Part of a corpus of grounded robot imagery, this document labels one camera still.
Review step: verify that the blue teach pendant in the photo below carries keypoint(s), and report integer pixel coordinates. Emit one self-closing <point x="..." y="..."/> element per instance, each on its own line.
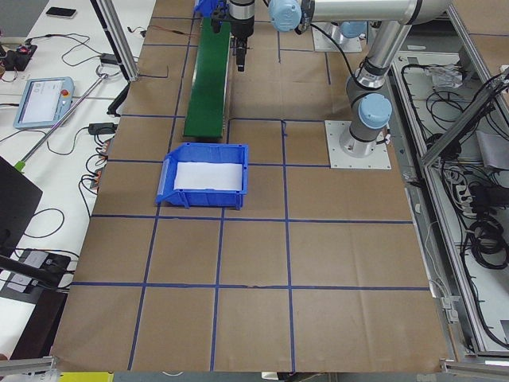
<point x="44" y="102"/>

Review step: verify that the black power adapter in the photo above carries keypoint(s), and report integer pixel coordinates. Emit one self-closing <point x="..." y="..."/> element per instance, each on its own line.
<point x="108" y="59"/>

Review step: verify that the left blue plastic bin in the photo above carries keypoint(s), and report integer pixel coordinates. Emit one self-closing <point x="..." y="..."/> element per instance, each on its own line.
<point x="202" y="152"/>

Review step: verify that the black smartphone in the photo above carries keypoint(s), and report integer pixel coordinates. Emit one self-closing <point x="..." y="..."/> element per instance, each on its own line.
<point x="61" y="12"/>

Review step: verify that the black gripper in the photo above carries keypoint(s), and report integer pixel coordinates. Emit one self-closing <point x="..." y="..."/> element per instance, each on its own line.
<point x="242" y="23"/>

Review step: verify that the green conveyor belt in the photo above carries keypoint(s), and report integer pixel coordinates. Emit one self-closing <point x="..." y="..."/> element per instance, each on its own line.
<point x="204" y="119"/>

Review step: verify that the long metal rod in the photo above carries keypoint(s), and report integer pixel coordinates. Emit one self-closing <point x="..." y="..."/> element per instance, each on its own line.
<point x="20" y="165"/>

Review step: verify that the right blue plastic bin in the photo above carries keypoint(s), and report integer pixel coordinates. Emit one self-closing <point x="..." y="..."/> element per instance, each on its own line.
<point x="206" y="7"/>

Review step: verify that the blue plastic bin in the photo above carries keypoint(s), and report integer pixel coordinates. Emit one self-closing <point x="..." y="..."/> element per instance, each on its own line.
<point x="202" y="152"/>
<point x="206" y="7"/>

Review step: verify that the white foam pad left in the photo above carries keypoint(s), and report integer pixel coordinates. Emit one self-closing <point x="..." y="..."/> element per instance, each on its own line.
<point x="206" y="175"/>

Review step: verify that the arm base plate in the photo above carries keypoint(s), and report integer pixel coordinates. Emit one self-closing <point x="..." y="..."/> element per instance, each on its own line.
<point x="323" y="44"/>
<point x="345" y="152"/>

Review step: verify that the aluminium frame post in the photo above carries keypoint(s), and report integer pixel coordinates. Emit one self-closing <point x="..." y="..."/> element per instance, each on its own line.
<point x="109" y="20"/>

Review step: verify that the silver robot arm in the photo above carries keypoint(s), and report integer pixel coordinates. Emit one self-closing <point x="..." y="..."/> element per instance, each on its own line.
<point x="371" y="111"/>
<point x="348" y="29"/>

